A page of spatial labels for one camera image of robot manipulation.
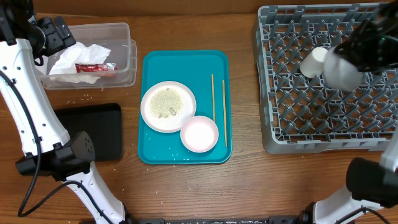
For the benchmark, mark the teal serving tray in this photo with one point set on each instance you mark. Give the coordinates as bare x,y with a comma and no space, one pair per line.
193,68

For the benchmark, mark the wooden chopstick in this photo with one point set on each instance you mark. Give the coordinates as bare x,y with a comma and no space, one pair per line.
213,96
224,114

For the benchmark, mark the large white plate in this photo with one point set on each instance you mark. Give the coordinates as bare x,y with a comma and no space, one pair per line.
166,106

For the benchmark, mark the small pink bowl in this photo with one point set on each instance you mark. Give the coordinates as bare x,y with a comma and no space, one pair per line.
199,134

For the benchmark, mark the grey dishwasher rack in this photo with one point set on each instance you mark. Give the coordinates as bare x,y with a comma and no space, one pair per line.
303,115

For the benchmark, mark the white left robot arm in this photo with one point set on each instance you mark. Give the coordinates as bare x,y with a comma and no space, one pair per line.
48,148

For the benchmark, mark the black tray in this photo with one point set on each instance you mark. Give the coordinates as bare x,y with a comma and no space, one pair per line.
103,123

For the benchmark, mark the crumpled white tissue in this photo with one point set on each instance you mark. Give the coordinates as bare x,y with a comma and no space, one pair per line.
64,70

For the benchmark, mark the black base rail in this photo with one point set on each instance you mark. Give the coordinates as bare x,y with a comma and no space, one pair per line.
269,220

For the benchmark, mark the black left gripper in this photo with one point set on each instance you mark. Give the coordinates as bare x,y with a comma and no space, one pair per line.
57,42

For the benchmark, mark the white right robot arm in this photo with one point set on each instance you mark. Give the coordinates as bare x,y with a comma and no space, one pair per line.
369,185

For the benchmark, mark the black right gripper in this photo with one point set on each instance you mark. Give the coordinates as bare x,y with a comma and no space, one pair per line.
354,48

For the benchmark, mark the grey bowl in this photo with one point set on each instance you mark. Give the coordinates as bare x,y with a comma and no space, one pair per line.
339,74

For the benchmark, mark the clear plastic waste bin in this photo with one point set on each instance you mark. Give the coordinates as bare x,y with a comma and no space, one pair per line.
114,36

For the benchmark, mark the pale green cup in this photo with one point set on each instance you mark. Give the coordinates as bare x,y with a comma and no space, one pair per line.
312,65

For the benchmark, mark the red snack wrapper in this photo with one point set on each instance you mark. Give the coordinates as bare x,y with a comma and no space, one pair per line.
107,69

